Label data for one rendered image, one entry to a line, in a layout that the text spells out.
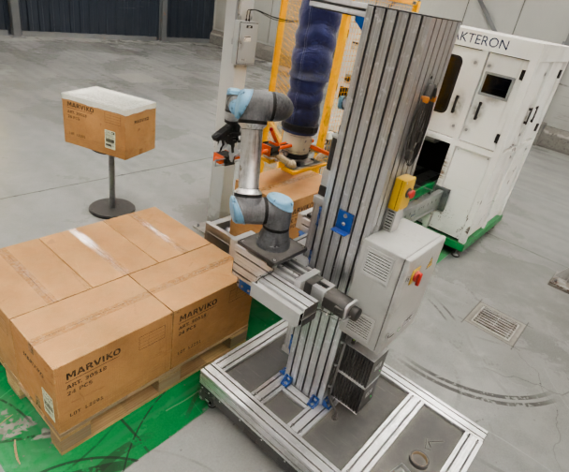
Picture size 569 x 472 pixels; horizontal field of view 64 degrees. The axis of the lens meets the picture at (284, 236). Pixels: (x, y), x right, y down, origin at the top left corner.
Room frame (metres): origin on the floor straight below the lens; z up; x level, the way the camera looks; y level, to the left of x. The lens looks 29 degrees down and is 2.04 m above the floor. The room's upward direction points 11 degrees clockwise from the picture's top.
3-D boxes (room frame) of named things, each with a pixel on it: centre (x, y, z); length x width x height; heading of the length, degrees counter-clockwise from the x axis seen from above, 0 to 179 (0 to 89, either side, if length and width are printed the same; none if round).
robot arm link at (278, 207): (1.75, 0.05, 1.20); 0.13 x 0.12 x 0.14; 110
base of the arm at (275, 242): (1.75, 0.04, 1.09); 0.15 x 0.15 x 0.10
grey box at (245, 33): (3.57, 0.54, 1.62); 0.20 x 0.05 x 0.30; 144
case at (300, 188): (2.74, 0.03, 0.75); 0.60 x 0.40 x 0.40; 145
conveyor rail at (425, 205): (3.19, -0.71, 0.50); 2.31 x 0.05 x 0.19; 144
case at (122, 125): (3.64, 1.59, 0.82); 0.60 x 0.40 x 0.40; 74
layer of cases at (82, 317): (2.05, 0.88, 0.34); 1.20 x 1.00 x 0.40; 144
